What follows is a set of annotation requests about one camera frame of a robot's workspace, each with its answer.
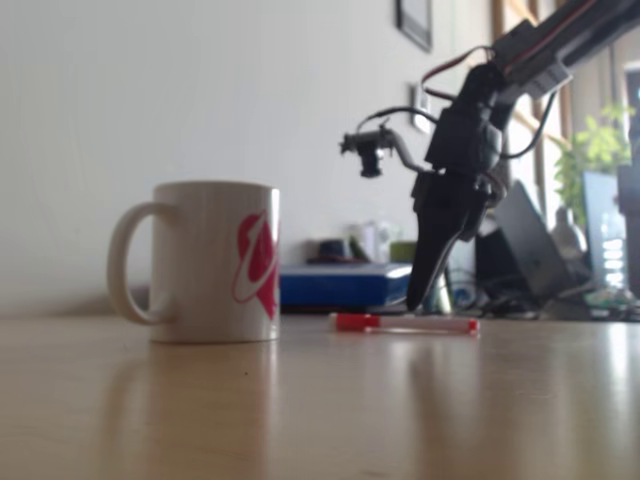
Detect white pen with red cap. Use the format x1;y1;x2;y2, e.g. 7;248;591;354
329;313;481;337

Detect green cup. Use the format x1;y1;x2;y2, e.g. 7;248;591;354
389;240;419;265

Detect grey laptop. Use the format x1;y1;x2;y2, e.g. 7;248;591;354
492;179;591;301

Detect white plastic container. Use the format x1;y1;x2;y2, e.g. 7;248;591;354
349;222;401;261

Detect grey desk lamp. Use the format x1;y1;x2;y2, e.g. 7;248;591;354
552;205;589;261

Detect dark framed monitor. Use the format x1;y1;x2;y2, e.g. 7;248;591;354
582;169;626;291

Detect blue flat box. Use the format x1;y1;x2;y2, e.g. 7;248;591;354
279;263;414;307

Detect green leafy plant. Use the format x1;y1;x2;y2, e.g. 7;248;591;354
552;102;636;226

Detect clear water bottle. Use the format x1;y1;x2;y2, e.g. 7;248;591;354
599;209;626;289

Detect white mug with pink logo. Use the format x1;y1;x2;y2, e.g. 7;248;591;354
107;180;282;345

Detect grey camera bracket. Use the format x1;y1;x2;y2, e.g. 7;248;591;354
389;132;431;174

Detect small wall frame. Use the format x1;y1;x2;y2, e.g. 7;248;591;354
409;82;432;134

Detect tangled black desk cables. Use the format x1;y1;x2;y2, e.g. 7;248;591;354
449;269;541;320

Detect black camera cable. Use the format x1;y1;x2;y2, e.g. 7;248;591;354
357;106;441;135

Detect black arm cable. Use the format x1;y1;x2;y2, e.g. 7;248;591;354
499;89;560;160

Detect red servo cable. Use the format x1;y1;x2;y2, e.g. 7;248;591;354
419;45;499;101

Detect small black camera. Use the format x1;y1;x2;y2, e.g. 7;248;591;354
339;127;396;179

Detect dark picture frame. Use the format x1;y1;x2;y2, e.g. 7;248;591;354
395;0;434;54

